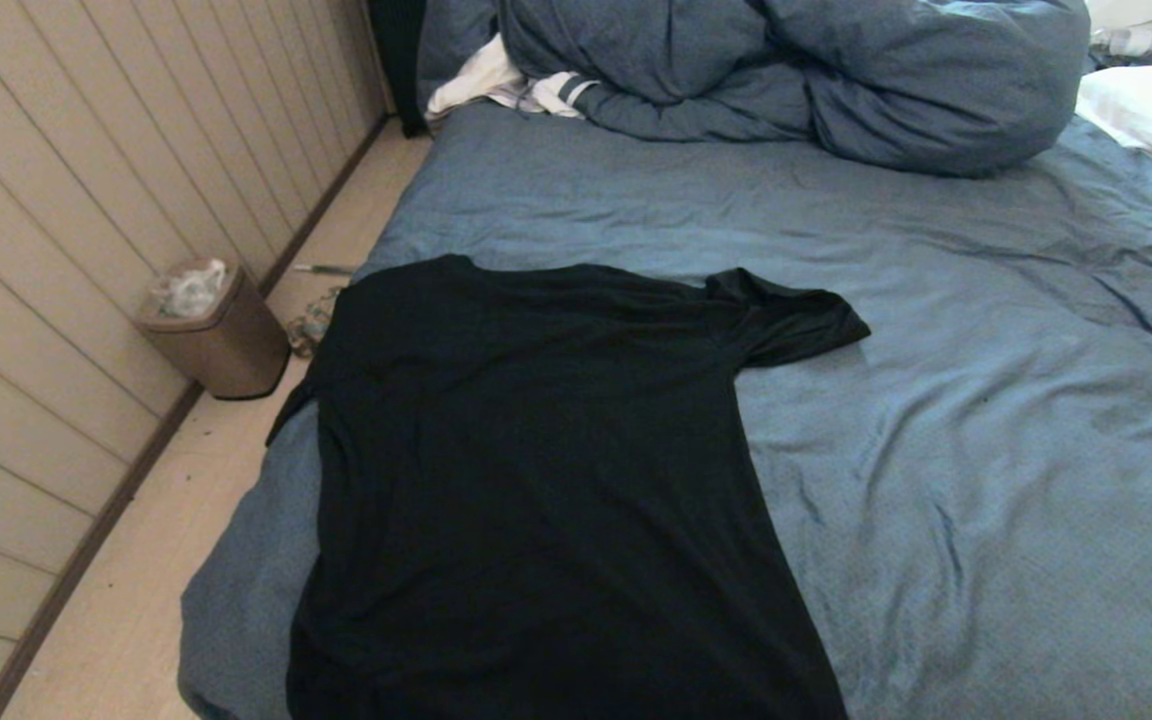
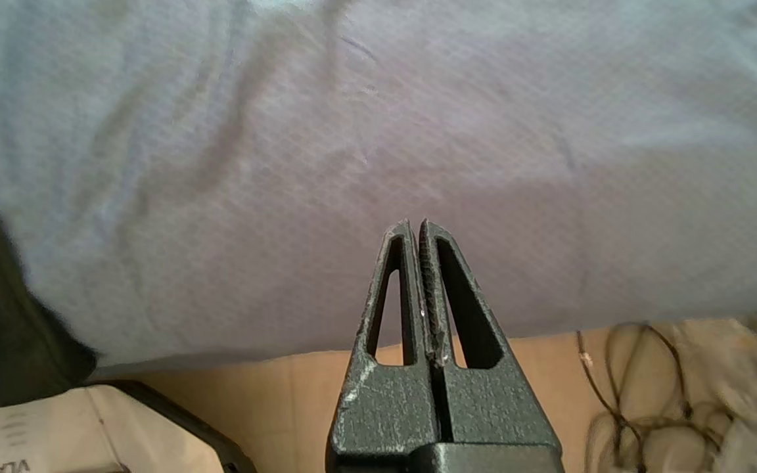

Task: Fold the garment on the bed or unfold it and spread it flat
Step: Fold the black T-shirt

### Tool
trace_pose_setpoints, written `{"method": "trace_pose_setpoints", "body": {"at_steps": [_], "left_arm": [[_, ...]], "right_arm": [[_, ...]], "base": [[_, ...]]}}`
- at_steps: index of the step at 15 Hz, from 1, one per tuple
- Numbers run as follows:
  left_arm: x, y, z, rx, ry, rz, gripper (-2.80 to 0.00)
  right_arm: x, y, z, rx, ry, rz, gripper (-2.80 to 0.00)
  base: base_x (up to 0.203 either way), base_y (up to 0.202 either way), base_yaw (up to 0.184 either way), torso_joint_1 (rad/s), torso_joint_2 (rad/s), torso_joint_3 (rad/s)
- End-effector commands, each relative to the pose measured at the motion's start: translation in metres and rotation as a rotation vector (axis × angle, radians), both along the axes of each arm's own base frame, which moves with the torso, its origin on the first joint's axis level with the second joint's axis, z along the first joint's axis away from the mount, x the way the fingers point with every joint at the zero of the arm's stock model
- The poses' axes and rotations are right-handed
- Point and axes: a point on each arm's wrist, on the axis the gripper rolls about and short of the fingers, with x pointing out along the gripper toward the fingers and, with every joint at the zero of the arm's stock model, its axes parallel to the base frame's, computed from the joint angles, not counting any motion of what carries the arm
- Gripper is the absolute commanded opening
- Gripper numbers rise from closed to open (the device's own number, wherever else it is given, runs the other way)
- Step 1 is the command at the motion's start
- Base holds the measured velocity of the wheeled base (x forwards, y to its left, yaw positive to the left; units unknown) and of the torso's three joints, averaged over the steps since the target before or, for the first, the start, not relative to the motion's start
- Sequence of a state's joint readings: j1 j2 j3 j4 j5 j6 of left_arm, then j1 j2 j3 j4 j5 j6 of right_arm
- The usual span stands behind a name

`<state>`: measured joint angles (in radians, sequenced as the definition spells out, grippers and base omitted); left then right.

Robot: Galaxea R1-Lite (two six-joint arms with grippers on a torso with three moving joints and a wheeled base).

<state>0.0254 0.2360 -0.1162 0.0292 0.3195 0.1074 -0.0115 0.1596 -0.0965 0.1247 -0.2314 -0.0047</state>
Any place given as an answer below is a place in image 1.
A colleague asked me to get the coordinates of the black bedside furniture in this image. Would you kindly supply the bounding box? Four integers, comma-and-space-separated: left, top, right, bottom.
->
366, 0, 429, 139

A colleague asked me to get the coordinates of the blue bunched duvet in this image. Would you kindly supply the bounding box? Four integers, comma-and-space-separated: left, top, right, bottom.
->
416, 0, 1092, 179

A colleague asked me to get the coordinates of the clear plastic bin bag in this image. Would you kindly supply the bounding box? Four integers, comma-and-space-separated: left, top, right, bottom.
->
149, 260, 229, 319

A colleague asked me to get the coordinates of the blue bed sheet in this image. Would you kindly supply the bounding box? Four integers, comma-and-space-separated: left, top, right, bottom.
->
176, 100, 1152, 720

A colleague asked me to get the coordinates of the patterned cloth item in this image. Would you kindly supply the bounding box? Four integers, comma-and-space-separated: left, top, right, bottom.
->
286, 286, 349, 359

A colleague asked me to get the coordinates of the brown trash bin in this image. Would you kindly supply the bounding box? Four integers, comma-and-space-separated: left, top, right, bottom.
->
134, 258, 291, 401

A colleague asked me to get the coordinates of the white striped garment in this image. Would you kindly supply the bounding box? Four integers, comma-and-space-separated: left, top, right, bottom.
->
424, 35, 597, 121

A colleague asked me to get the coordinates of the black printed T-shirt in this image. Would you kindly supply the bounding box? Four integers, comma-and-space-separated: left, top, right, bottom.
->
266, 254, 872, 720

